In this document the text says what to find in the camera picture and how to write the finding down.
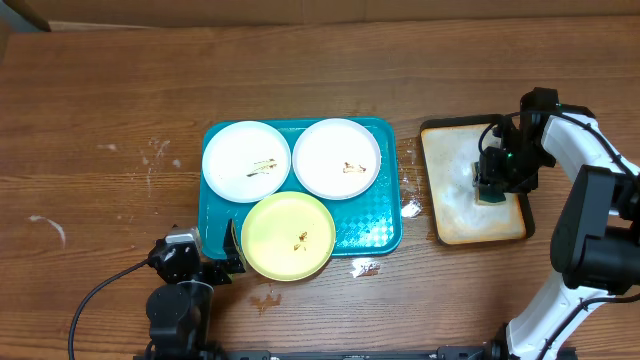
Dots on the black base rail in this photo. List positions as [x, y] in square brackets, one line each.
[442, 353]

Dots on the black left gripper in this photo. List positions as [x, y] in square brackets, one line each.
[222, 271]

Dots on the green and yellow sponge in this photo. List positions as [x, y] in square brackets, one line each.
[487, 194]

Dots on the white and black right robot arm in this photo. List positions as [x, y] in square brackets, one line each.
[595, 244]

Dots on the yellow-green plate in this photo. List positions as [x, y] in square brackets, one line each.
[288, 236]

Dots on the white plate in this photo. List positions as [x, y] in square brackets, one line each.
[336, 159]
[246, 161]

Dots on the teal plastic serving tray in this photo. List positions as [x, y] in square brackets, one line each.
[369, 224]

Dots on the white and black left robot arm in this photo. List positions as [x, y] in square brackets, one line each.
[180, 310]

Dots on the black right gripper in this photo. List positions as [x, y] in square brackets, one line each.
[489, 171]

